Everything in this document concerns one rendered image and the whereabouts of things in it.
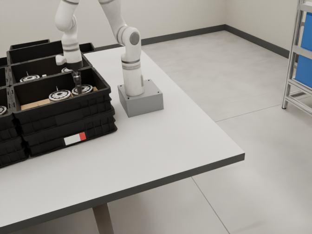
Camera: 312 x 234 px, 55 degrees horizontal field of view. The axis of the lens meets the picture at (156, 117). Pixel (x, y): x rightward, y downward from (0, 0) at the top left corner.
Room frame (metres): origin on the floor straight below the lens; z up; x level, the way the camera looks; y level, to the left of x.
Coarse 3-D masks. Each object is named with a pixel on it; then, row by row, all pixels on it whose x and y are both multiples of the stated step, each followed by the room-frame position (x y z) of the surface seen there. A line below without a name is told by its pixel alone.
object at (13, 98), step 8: (96, 72) 1.35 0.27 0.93; (40, 80) 1.33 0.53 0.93; (104, 80) 1.25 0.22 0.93; (104, 88) 1.17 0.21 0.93; (80, 96) 1.11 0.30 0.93; (88, 96) 1.12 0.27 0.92; (96, 96) 1.14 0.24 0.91; (48, 104) 1.06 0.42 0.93; (56, 104) 1.07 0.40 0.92; (64, 104) 1.08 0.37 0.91; (16, 112) 1.02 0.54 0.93; (24, 112) 1.03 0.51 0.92; (32, 112) 1.04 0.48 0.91
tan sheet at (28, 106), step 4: (96, 88) 1.39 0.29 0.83; (72, 96) 1.32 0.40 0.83; (44, 100) 1.31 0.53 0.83; (48, 100) 1.30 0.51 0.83; (28, 104) 1.28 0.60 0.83; (32, 104) 1.27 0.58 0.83; (36, 104) 1.27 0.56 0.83; (40, 104) 1.27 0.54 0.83; (24, 108) 1.24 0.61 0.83; (28, 108) 1.24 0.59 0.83
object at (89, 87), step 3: (84, 84) 1.38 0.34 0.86; (87, 84) 1.37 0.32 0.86; (75, 87) 1.35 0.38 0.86; (87, 87) 1.34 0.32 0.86; (90, 87) 1.34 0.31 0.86; (72, 90) 1.33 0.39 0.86; (75, 90) 1.32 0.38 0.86; (87, 90) 1.31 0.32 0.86; (90, 90) 1.30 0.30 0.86; (75, 93) 1.29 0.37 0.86; (84, 93) 1.28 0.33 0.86
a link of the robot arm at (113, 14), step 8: (104, 0) 1.29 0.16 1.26; (112, 0) 1.29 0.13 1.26; (120, 0) 1.33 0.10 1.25; (104, 8) 1.31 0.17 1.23; (112, 8) 1.30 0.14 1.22; (120, 8) 1.36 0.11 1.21; (112, 16) 1.33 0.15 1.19; (120, 16) 1.38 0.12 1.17; (112, 24) 1.36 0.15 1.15; (120, 24) 1.38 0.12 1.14
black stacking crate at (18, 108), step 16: (48, 80) 1.34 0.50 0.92; (64, 80) 1.37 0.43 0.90; (96, 80) 1.37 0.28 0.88; (16, 96) 1.25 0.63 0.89; (32, 96) 1.31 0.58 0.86; (48, 96) 1.33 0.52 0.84; (48, 112) 1.07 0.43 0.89; (64, 112) 1.09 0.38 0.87; (80, 112) 1.11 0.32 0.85; (96, 112) 1.14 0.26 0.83; (32, 128) 1.03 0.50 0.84; (48, 128) 1.05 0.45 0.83
